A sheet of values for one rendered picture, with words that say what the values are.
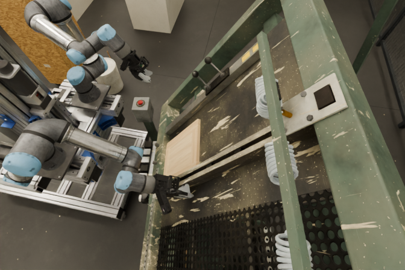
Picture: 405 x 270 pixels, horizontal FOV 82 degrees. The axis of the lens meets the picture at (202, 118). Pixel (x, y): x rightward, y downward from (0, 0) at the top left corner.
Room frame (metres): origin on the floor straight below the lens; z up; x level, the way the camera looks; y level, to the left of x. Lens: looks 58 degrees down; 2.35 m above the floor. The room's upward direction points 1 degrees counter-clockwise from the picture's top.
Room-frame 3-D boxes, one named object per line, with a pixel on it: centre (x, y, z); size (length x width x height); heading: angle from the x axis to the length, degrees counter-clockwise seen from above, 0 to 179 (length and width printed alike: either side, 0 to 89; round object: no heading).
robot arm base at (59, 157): (0.55, 0.91, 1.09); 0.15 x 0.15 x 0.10
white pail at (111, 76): (1.98, 1.16, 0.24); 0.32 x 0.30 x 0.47; 167
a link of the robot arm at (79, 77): (1.04, 0.80, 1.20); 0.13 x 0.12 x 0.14; 142
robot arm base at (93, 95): (1.03, 0.80, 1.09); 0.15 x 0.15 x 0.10
